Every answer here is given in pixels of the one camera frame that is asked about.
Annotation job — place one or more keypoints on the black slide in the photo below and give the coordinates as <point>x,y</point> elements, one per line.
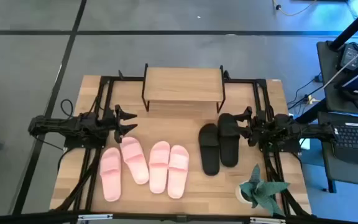
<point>209,155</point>
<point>228,152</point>

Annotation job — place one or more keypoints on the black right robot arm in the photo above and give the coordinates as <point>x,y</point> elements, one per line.
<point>291,127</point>

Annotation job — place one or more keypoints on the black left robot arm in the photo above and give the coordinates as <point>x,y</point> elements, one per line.
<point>73,126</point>

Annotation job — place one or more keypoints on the dark grey side desk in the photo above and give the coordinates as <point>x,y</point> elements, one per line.
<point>329,77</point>

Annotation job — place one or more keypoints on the white plant pot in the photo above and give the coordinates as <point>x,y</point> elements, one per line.
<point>238,194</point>

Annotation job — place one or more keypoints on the wooden shelf with black frame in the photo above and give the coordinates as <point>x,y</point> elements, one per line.
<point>182,84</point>

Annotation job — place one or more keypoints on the white thin rod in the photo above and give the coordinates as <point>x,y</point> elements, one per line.
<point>350,65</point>

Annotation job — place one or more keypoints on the white power plug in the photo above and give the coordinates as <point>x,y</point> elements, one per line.
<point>311,100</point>

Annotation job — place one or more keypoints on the black diagonal pole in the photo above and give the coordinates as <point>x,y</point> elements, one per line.
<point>353,26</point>

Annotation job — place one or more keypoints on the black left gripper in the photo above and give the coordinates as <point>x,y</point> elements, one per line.
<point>118,124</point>

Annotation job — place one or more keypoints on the black metal rig frame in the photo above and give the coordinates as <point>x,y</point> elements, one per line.
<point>258,93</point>

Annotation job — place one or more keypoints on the black keyboard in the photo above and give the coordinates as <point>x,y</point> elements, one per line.
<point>356,140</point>

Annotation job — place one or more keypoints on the pink slide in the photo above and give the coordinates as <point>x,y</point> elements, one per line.
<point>110,180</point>
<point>135,165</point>
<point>177,180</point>
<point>158,174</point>

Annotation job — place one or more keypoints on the green artificial plant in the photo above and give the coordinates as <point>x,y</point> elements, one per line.
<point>261,191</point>

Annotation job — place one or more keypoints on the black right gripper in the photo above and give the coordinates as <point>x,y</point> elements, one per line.
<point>254,127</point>

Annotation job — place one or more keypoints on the black power adapter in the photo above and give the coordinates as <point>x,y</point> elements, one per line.
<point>348,56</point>

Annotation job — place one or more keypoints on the silver aluminium bracket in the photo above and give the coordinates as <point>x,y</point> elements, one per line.
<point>95,216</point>
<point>267,221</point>

